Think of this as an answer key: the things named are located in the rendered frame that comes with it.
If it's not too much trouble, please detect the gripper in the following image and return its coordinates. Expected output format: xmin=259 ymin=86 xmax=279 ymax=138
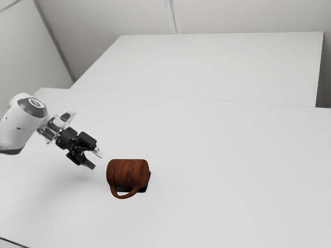
xmin=54 ymin=128 xmax=104 ymax=171

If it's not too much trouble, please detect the brown wooden mug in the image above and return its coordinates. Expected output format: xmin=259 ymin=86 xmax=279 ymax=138
xmin=106 ymin=159 xmax=151 ymax=200

